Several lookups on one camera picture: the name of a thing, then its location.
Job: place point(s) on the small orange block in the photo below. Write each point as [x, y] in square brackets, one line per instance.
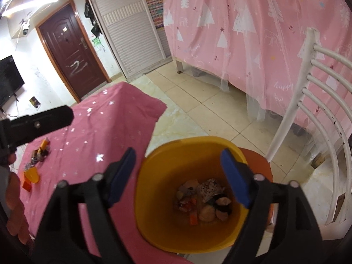
[27, 186]

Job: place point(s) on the person's left hand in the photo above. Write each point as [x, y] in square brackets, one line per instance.
[16, 209]

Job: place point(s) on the pink starred tablecloth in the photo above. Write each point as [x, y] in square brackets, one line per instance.
[110, 121]

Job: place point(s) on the brown wooden door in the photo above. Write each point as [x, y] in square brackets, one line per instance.
[71, 52]

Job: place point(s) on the dark crumpled wrapper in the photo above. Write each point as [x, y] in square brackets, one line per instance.
[40, 154]

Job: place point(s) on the pile of discarded scraps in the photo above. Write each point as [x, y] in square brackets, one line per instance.
[209, 198]

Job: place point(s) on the white metal chair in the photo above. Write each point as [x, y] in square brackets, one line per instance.
[313, 110]

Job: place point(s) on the white louvred wardrobe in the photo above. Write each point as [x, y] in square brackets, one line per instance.
[129, 33]

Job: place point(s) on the yellow plastic bucket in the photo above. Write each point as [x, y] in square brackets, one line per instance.
[159, 198]

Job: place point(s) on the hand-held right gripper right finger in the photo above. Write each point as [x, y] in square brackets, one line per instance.
[236, 181]

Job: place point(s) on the white security camera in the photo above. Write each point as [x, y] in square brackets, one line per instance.
[26, 27]

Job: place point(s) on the colourful grid poster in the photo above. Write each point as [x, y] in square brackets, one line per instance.
[154, 9]

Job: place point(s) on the orange yellow wrapper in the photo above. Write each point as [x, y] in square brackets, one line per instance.
[44, 143]

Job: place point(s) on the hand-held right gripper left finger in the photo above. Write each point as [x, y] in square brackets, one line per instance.
[121, 178]

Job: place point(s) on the hanging black bags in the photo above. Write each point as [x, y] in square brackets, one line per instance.
[90, 13]

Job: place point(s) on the black wall television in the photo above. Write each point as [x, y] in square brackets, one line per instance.
[9, 81]

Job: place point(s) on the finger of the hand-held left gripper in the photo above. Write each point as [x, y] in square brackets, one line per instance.
[41, 123]

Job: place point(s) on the ceiling tube light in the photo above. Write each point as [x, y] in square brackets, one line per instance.
[30, 5]

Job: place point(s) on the pink tree print curtain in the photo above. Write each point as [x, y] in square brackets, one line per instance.
[247, 33]

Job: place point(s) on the yellow plastic cup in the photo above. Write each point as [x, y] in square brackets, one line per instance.
[31, 175]

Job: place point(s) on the silver foil wrapper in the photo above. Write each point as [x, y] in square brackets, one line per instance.
[30, 165]

